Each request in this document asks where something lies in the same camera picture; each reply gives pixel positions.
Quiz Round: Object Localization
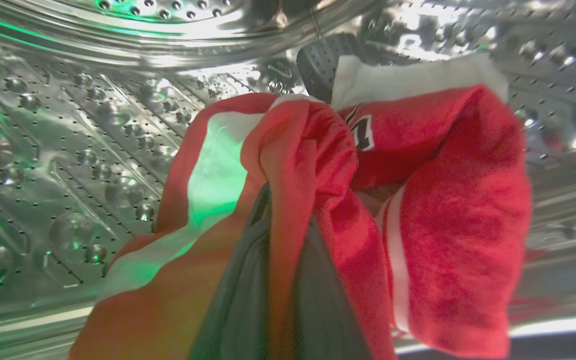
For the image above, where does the dark grey drum paddle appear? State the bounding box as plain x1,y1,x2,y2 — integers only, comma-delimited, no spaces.
296,33,364,103

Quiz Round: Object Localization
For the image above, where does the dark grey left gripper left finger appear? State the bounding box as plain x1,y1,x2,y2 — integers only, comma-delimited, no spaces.
188,184,273,360

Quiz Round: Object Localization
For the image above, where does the stainless steel washing machine drum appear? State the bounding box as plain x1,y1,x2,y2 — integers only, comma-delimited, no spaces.
0,0,576,360

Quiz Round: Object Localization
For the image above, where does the red and white garment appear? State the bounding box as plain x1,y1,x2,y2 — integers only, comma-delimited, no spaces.
68,52,533,360

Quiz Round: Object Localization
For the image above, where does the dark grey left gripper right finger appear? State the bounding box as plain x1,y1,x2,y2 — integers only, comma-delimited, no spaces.
295,216,374,360

